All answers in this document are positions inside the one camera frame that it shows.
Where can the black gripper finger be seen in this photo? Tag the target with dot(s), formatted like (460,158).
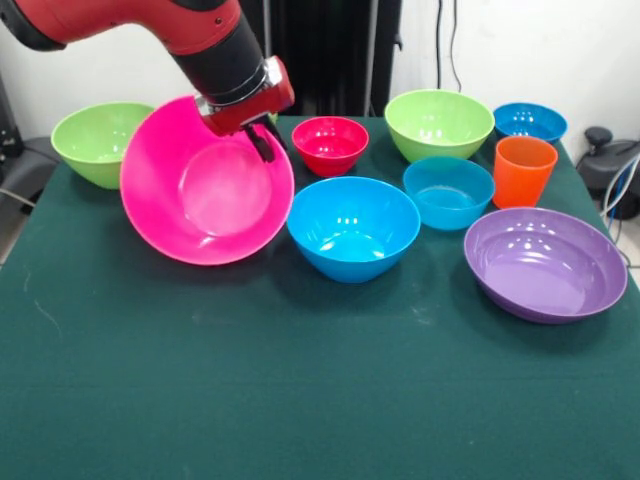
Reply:
(262,147)
(278,134)

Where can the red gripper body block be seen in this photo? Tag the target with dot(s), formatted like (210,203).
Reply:
(255,107)

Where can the large pink plastic bowl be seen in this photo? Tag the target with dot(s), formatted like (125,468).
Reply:
(200,225)

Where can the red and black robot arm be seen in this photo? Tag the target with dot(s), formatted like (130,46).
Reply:
(150,25)

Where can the small red plastic bowl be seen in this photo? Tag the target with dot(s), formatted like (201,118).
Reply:
(330,150)

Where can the large blue plastic bowl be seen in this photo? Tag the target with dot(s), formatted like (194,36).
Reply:
(350,240)

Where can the green plastic bowl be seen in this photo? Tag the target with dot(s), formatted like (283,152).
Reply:
(435,125)
(90,140)

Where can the translucent light blue bowl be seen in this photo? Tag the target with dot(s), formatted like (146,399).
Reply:
(447,200)

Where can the black equipment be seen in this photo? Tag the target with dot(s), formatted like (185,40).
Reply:
(30,165)

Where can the dark green tablecloth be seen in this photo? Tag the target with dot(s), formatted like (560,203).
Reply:
(300,380)

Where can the orange plastic cup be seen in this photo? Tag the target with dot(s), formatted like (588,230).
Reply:
(522,175)

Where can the small dark blue bowl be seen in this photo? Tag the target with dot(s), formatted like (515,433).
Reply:
(530,125)

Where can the purple plastic bowl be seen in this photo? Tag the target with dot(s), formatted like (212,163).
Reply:
(545,270)

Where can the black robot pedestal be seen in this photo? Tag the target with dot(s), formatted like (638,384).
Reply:
(325,50)

